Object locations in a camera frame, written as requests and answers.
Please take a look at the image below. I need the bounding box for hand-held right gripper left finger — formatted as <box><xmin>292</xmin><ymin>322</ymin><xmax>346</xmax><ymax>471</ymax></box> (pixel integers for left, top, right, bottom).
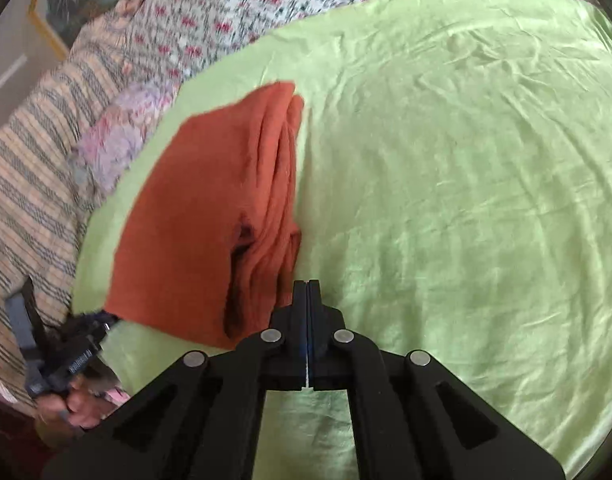
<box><xmin>41</xmin><ymin>280</ymin><xmax>309</xmax><ymax>480</ymax></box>

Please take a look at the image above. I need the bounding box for light green bed sheet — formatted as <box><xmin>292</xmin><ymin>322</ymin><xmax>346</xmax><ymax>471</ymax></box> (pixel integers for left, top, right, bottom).
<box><xmin>71</xmin><ymin>0</ymin><xmax>612</xmax><ymax>480</ymax></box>

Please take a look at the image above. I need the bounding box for pastel floral cloth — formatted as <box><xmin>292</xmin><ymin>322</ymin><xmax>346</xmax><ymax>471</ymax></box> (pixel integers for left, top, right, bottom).
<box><xmin>71</xmin><ymin>82</ymin><xmax>181</xmax><ymax>197</ymax></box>

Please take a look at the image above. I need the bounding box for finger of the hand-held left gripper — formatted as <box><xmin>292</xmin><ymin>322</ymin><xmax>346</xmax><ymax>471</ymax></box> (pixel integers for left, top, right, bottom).
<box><xmin>5</xmin><ymin>278</ymin><xmax>51</xmax><ymax>361</ymax></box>

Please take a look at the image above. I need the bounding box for plaid blanket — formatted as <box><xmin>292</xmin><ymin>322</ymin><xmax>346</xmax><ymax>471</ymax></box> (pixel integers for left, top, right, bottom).
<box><xmin>0</xmin><ymin>5</ymin><xmax>152</xmax><ymax>406</ymax></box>

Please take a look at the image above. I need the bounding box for person's left hand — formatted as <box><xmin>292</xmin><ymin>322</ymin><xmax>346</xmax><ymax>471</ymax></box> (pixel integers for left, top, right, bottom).
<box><xmin>36</xmin><ymin>372</ymin><xmax>121</xmax><ymax>432</ymax></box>

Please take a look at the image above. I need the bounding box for orange knit sweater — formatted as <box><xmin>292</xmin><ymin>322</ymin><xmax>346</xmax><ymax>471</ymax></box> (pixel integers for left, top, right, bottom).
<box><xmin>103</xmin><ymin>80</ymin><xmax>307</xmax><ymax>351</ymax></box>

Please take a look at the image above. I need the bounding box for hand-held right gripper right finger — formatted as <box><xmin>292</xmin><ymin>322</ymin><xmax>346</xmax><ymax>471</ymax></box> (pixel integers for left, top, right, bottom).
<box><xmin>307</xmin><ymin>280</ymin><xmax>567</xmax><ymax>480</ymax></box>

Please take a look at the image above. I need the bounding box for rose print floral blanket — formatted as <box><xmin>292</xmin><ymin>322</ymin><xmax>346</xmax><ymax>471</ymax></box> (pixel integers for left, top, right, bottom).
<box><xmin>121</xmin><ymin>0</ymin><xmax>586</xmax><ymax>92</ymax></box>

